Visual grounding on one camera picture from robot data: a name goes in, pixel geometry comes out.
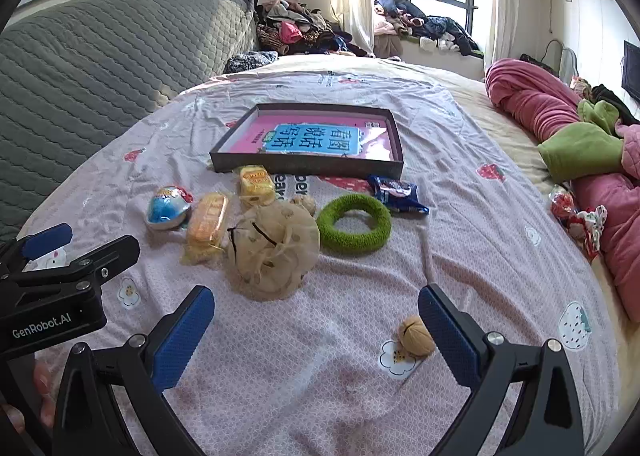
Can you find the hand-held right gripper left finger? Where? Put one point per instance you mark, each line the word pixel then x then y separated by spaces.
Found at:
pixel 182 336

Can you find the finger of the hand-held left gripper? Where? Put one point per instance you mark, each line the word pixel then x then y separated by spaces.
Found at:
pixel 47 240
pixel 110 256

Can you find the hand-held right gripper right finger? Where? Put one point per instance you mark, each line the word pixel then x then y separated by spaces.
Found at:
pixel 447 331

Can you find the blue egg toy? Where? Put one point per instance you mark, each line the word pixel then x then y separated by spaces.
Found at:
pixel 165 211

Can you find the orange cake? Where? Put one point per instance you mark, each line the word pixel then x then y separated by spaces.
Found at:
pixel 207 218

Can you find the beige mesh hair scrunchie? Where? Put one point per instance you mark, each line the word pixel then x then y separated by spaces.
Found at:
pixel 275 251

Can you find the blue cookie packet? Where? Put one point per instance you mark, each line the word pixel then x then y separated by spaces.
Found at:
pixel 400 196

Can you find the yellow cake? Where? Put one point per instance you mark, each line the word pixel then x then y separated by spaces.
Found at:
pixel 256 183

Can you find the walnut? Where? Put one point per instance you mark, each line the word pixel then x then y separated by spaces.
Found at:
pixel 415 336
pixel 305 203

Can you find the shallow dark cardboard box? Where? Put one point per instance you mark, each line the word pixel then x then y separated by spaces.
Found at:
pixel 300 166

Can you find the person's left hand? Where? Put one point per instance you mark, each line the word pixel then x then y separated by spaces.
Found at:
pixel 44 386

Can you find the pink strawberry print bedsheet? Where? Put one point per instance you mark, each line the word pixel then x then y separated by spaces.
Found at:
pixel 450 261

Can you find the grey quilted headboard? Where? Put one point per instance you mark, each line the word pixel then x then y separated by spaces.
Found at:
pixel 100 86

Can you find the red white candy wrapper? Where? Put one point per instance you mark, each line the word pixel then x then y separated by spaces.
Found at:
pixel 590 228

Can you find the pink and blue book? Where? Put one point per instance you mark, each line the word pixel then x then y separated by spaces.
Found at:
pixel 365 141

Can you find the green fleece cloth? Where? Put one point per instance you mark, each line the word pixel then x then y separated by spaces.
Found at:
pixel 575 149

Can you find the dark patterned pillow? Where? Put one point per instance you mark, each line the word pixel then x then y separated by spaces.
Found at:
pixel 250 61

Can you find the pink quilt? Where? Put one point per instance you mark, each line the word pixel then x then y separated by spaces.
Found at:
pixel 530 101

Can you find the dark cloth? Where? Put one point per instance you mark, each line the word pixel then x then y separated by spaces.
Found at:
pixel 610 99

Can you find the pile of clothes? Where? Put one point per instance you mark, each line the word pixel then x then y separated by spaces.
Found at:
pixel 295 31

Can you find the clothes heap on windowsill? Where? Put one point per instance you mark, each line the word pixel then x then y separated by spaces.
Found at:
pixel 430 26

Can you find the black television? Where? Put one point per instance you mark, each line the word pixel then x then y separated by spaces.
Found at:
pixel 632 71

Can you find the white curved frame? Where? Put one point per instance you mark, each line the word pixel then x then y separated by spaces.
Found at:
pixel 567 61

